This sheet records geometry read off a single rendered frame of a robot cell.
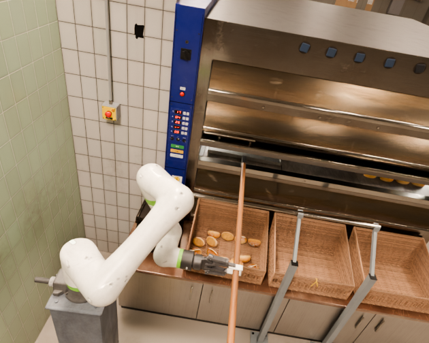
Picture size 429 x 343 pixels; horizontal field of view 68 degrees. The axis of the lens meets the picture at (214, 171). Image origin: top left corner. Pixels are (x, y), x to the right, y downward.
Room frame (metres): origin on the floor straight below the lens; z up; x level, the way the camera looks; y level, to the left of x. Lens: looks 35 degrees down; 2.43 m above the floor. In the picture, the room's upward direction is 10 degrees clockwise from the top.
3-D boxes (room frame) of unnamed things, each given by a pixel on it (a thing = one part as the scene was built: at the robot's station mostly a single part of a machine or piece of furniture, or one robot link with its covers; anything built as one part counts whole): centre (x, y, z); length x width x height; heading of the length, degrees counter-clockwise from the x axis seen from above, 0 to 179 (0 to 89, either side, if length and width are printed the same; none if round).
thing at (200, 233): (1.63, -0.19, 0.72); 0.56 x 0.49 x 0.28; 89
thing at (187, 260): (1.01, 0.05, 1.18); 0.12 x 0.06 x 0.09; 179
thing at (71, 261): (0.75, 0.44, 1.36); 0.16 x 0.13 x 0.19; 52
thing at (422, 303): (1.63, -1.40, 0.72); 0.56 x 0.49 x 0.28; 91
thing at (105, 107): (1.84, 0.73, 1.46); 0.10 x 0.07 x 0.10; 90
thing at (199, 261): (1.00, -0.02, 1.18); 0.09 x 0.07 x 0.08; 89
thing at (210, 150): (2.18, -0.20, 1.20); 0.55 x 0.36 x 0.03; 89
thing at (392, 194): (1.92, -0.77, 1.16); 1.80 x 0.06 x 0.04; 90
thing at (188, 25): (2.82, 0.29, 1.08); 1.93 x 0.16 x 2.15; 0
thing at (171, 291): (1.61, -0.66, 0.29); 2.42 x 0.56 x 0.58; 90
